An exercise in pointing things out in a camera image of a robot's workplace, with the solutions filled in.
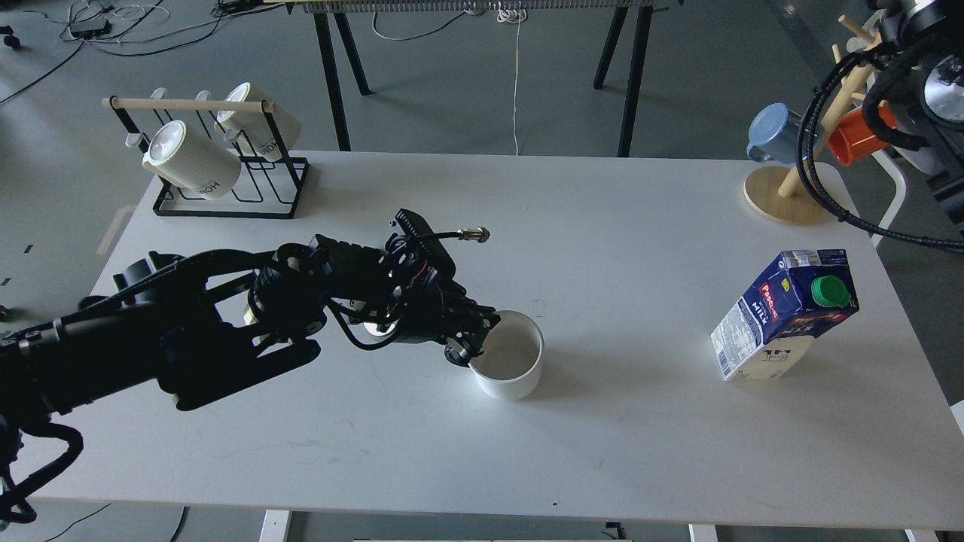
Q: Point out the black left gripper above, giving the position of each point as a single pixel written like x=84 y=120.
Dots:
x=421 y=273

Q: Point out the white mug black handle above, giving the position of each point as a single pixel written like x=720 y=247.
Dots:
x=510 y=367

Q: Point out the blue milk carton green cap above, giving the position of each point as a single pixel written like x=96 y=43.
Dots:
x=799 y=296

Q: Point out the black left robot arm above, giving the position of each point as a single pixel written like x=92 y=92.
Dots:
x=207 y=326

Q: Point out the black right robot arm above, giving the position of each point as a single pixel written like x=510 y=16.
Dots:
x=921 y=79

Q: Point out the white ribbed mug rear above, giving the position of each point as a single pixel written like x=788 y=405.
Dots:
x=256 y=137

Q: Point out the white ribbed mug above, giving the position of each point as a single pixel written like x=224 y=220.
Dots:
x=256 y=137
x=187 y=158

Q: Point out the wooden mug tree stand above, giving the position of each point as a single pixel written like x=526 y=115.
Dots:
x=778 y=192

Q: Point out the white ribbed mug front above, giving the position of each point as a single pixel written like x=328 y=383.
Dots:
x=187 y=158

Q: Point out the black trestle table legs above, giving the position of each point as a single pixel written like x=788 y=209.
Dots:
x=466 y=54

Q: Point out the blue metallic mug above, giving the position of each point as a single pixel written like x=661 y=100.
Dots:
x=773 y=135

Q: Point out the orange mug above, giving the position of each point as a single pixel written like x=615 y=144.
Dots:
x=853 y=140

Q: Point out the black wire mug rack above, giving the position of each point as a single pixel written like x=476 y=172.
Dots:
x=265 y=190

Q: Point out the white chair frame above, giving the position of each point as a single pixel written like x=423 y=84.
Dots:
x=892 y=169

